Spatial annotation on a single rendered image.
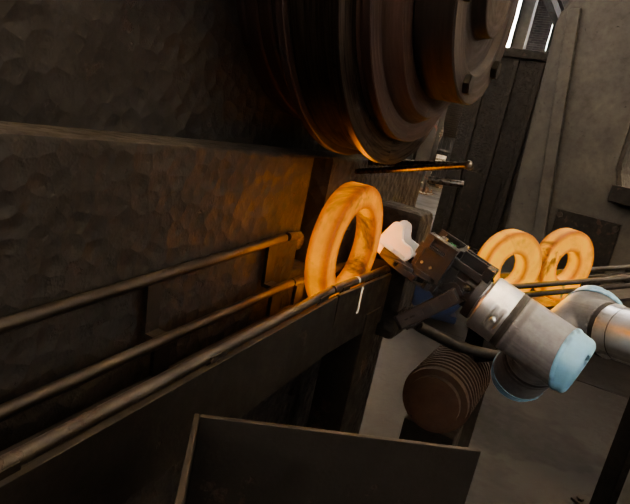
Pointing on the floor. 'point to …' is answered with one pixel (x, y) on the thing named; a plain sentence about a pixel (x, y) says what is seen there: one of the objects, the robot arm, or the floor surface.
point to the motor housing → (442, 396)
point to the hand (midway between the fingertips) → (370, 237)
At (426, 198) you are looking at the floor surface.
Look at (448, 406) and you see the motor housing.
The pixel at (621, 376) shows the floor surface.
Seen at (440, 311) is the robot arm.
